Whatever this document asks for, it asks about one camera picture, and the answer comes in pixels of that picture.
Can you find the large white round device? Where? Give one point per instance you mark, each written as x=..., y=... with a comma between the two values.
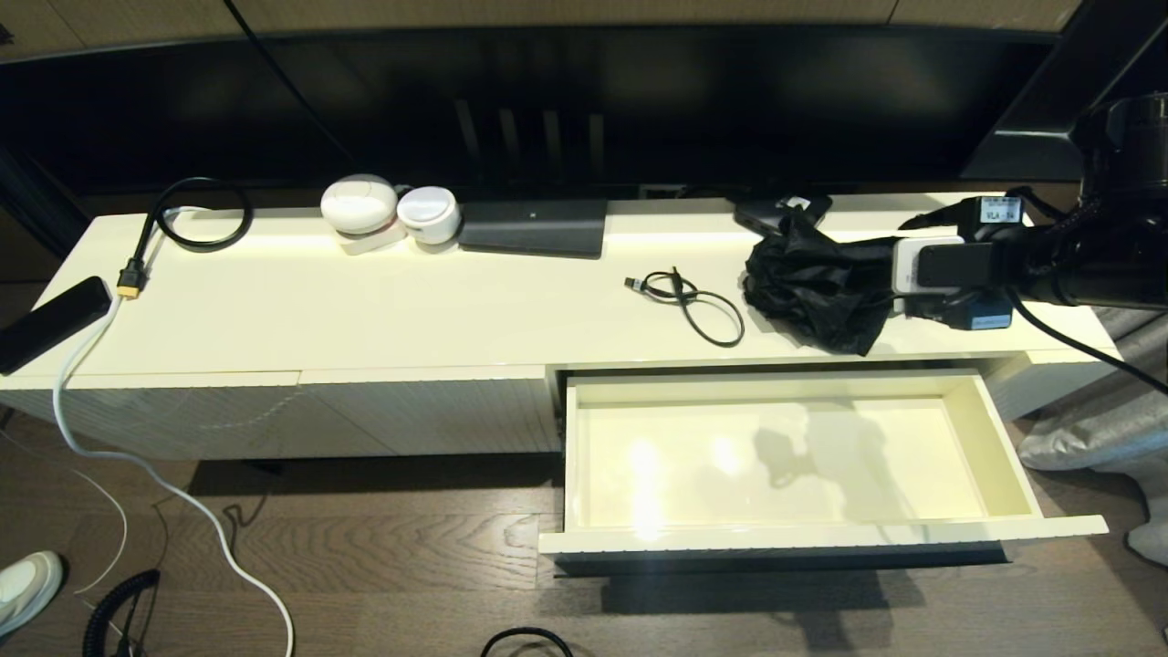
x=359, y=203

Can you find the black umbrella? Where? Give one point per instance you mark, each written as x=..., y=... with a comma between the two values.
x=812, y=283

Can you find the black wall shelf frame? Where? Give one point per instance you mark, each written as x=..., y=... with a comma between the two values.
x=1040, y=128

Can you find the white cream TV cabinet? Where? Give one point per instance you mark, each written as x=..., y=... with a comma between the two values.
x=411, y=308

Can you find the white flat device base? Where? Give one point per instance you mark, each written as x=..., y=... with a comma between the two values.
x=370, y=243

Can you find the black flat screen TV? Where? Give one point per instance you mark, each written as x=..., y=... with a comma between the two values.
x=684, y=91

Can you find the long black rectangular device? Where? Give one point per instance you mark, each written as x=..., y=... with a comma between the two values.
x=50, y=324

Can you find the white shoe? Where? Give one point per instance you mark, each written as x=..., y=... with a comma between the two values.
x=26, y=589

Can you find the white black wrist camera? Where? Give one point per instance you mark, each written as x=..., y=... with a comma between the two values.
x=940, y=265

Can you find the grey curtain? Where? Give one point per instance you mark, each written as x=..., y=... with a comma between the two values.
x=1095, y=429

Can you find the flat black set-top box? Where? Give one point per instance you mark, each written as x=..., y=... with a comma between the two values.
x=532, y=226

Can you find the small black box with sticker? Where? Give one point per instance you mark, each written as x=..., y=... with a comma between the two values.
x=762, y=214

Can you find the small white round device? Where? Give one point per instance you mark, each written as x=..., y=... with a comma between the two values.
x=429, y=215

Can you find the white cabinet drawer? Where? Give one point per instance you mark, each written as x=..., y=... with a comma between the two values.
x=776, y=456

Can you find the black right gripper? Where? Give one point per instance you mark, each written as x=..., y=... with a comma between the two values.
x=995, y=306

